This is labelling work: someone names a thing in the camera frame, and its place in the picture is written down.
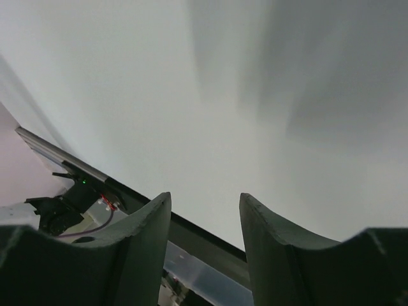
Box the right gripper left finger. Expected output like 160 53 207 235
1 193 171 305

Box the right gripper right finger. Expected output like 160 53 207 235
239 193 407 305

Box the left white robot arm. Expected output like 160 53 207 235
1 173 101 238

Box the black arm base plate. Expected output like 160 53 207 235
63 161 252 291

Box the aluminium front frame rail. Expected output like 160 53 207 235
15 127 108 183

